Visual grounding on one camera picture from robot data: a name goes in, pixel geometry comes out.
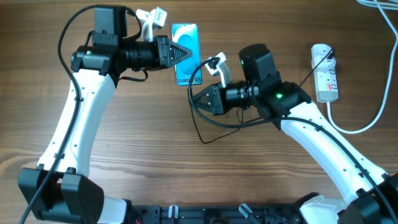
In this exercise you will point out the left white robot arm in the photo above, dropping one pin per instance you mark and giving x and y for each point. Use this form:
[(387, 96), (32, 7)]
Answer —
[(58, 189)]

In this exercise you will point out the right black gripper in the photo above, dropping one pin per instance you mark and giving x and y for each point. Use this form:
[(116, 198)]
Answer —
[(218, 97)]

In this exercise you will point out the white power strip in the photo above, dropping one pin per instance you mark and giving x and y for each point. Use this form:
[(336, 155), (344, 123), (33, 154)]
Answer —
[(323, 64)]

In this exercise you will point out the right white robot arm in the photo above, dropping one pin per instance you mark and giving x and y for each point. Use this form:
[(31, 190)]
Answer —
[(368, 193)]

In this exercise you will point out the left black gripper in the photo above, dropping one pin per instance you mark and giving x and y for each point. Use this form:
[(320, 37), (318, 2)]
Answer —
[(163, 44)]

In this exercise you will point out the blue Galaxy smartphone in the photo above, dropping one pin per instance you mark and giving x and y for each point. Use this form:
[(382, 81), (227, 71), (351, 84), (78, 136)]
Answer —
[(186, 35)]

